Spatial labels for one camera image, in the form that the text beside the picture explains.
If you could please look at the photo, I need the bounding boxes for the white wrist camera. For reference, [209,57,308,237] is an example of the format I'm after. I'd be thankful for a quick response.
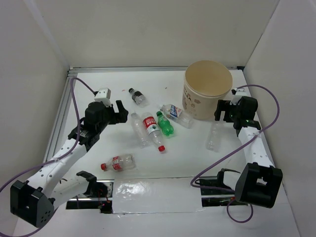
[94,88,111,107]
[230,88,247,105]

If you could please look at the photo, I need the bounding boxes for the black cap dark bottle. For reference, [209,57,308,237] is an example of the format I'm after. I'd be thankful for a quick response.
[128,88,149,108]

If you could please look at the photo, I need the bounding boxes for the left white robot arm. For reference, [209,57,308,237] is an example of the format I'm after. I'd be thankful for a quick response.
[10,100,128,228]

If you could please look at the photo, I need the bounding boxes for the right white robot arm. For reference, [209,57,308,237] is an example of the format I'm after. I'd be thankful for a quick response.
[214,96,283,208]

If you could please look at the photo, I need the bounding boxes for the red label water bottle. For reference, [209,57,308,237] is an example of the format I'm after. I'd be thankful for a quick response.
[141,112,165,152]

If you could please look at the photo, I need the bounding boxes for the red cola bottle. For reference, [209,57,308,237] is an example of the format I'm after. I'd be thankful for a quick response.
[100,154,135,172]

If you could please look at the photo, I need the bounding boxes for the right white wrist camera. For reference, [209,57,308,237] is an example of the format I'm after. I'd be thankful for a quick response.
[230,88,247,105]

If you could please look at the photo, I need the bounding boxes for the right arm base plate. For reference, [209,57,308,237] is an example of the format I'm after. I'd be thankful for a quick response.
[197,176,247,207]

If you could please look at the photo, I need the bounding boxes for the beige paper bucket bin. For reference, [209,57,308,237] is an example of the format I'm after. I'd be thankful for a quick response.
[182,60,233,120]

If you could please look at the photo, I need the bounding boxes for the white taped cover sheet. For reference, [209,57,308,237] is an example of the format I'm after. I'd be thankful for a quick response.
[112,178,204,214]

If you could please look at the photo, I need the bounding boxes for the clear bottle white cap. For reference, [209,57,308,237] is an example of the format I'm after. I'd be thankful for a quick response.
[130,113,150,148]

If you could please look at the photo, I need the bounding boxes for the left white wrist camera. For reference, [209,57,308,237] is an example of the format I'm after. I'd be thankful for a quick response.
[94,88,111,107]

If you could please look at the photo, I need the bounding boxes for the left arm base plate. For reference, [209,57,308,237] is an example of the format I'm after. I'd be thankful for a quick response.
[66,180,114,214]

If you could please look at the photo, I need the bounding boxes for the green plastic bottle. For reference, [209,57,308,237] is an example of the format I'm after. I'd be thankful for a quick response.
[156,111,174,136]

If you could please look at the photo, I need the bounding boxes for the blue white label bottle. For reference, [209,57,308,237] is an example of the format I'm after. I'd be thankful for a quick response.
[160,104,193,128]

